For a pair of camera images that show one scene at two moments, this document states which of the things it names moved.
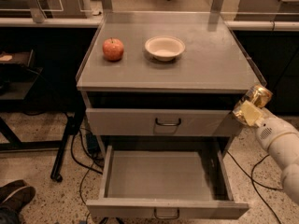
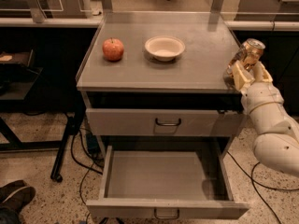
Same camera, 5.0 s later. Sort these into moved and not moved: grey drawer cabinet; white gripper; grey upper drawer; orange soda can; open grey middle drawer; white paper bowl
Moved: orange soda can; white gripper
Not moved: white paper bowl; grey drawer cabinet; open grey middle drawer; grey upper drawer
